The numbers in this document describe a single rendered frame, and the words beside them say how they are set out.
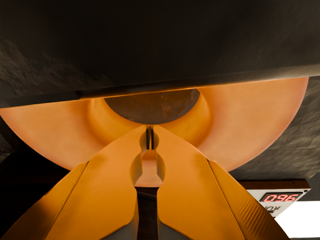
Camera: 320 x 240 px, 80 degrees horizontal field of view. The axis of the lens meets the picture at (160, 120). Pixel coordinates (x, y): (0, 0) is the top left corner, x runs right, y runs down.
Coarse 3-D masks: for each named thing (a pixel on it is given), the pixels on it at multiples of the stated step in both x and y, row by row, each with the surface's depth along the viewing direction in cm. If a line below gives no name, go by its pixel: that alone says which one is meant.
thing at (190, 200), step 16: (160, 128) 12; (160, 144) 10; (176, 144) 10; (160, 160) 10; (176, 160) 9; (192, 160) 9; (208, 160) 9; (160, 176) 10; (176, 176) 8; (192, 176) 8; (208, 176) 8; (160, 192) 7; (176, 192) 7; (192, 192) 7; (208, 192) 7; (160, 208) 7; (176, 208) 7; (192, 208) 7; (208, 208) 7; (224, 208) 7; (160, 224) 7; (176, 224) 6; (192, 224) 6; (208, 224) 6; (224, 224) 6
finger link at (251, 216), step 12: (216, 168) 9; (228, 180) 8; (228, 192) 7; (240, 192) 7; (240, 204) 7; (252, 204) 7; (240, 216) 7; (252, 216) 7; (264, 216) 7; (240, 228) 6; (252, 228) 6; (264, 228) 6; (276, 228) 6
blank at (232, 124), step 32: (224, 96) 9; (256, 96) 9; (288, 96) 9; (32, 128) 10; (64, 128) 10; (96, 128) 11; (128, 128) 14; (192, 128) 12; (224, 128) 10; (256, 128) 10; (64, 160) 13; (224, 160) 13
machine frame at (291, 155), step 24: (120, 96) 18; (144, 96) 18; (168, 96) 18; (192, 96) 18; (312, 96) 18; (0, 120) 21; (144, 120) 20; (168, 120) 20; (312, 120) 21; (0, 144) 23; (24, 144) 25; (288, 144) 24; (312, 144) 24; (240, 168) 38; (264, 168) 38; (288, 168) 38; (312, 168) 39
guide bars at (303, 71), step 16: (176, 80) 6; (192, 80) 6; (208, 80) 6; (224, 80) 6; (240, 80) 6; (256, 80) 6; (32, 96) 6; (48, 96) 6; (64, 96) 6; (80, 96) 6; (96, 96) 6; (112, 96) 6
